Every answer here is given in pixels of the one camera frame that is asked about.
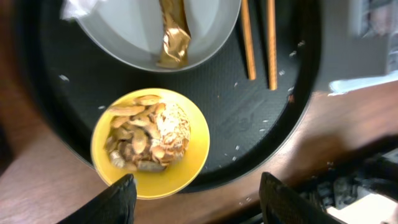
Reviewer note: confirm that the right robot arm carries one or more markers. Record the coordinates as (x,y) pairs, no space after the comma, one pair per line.
(373,171)

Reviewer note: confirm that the yellow bowl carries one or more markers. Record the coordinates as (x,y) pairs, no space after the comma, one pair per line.
(154,185)

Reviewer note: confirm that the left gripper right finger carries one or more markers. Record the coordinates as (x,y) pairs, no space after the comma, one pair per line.
(281,204)

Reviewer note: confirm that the gold snack wrapper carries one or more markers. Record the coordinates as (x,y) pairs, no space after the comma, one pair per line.
(176,38)

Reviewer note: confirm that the right wooden chopstick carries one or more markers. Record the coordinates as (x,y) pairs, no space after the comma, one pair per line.
(271,43)

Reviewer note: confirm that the food scraps and rice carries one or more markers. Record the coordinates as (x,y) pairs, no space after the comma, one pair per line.
(148,135)

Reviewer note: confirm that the round black tray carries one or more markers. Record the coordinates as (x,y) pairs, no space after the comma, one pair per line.
(72,80)

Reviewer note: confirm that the left wooden chopstick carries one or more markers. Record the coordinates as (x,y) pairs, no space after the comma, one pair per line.
(248,43)

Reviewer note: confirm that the grey plate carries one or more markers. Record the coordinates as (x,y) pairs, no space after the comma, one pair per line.
(132,30)

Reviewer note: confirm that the grey dishwasher rack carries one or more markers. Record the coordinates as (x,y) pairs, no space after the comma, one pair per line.
(359,45)

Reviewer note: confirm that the crumpled white tissue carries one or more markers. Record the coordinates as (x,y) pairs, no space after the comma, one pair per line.
(74,9)

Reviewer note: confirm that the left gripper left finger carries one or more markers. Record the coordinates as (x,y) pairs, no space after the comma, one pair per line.
(116,204)

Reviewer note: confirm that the wooden chopstick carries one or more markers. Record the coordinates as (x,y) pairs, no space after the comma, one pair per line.
(271,43)
(248,43)

